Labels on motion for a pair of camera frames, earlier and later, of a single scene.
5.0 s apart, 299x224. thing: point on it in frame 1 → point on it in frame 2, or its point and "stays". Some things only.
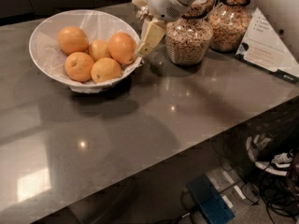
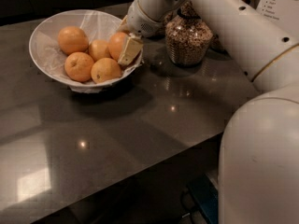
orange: (122, 48) stays
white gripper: (161, 1) → (139, 20)
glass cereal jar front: (189, 37) stays
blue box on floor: (210, 201) stays
